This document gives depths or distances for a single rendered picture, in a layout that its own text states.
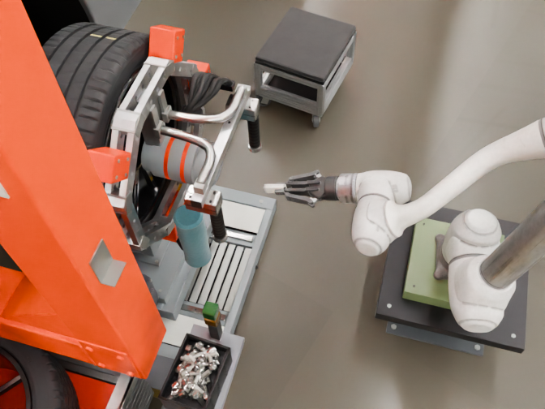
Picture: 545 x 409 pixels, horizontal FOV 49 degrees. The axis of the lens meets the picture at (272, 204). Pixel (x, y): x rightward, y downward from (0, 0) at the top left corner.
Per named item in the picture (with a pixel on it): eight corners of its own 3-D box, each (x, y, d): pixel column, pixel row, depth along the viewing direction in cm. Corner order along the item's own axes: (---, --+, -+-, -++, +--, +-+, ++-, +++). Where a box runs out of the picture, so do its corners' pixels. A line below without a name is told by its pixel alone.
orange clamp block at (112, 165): (104, 146, 151) (86, 149, 142) (132, 152, 149) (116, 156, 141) (100, 173, 152) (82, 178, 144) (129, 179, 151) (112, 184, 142)
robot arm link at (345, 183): (353, 191, 172) (332, 191, 174) (358, 209, 179) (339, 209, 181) (357, 166, 177) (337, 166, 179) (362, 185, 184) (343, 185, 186)
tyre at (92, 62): (135, 36, 207) (18, 1, 144) (199, 49, 204) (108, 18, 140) (108, 219, 219) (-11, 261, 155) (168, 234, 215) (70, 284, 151)
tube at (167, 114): (185, 79, 175) (179, 51, 167) (247, 92, 172) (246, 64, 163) (162, 122, 166) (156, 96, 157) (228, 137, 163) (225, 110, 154)
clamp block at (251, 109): (231, 104, 180) (229, 92, 176) (259, 109, 179) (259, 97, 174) (225, 116, 177) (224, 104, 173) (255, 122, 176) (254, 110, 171)
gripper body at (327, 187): (338, 169, 179) (309, 170, 182) (334, 192, 175) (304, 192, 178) (343, 184, 185) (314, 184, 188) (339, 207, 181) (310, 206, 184)
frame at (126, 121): (193, 140, 214) (169, 17, 169) (211, 144, 213) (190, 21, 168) (132, 272, 186) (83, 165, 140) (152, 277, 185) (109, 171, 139)
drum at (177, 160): (162, 147, 187) (154, 117, 175) (227, 161, 183) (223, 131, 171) (144, 182, 179) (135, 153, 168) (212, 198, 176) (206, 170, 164)
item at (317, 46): (319, 132, 290) (323, 81, 262) (253, 109, 300) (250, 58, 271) (352, 75, 311) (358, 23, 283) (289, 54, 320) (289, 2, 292)
